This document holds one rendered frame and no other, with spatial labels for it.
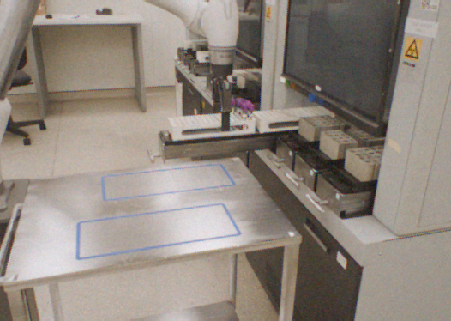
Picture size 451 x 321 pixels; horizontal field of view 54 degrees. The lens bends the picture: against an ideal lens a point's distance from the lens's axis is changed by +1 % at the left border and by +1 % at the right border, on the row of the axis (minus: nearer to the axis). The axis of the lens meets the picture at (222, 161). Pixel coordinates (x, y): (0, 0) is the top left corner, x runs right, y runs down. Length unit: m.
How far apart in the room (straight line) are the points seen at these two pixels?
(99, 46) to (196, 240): 4.16
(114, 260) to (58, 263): 0.11
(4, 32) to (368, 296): 1.28
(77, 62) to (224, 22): 3.68
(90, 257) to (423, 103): 0.78
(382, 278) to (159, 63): 4.15
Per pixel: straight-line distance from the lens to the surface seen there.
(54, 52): 5.00
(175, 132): 1.48
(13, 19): 1.50
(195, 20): 1.56
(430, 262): 1.33
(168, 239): 0.96
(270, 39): 1.82
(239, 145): 1.54
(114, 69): 5.03
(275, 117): 1.59
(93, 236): 1.00
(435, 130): 1.11
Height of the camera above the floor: 1.36
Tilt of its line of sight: 24 degrees down
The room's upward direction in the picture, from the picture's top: 1 degrees clockwise
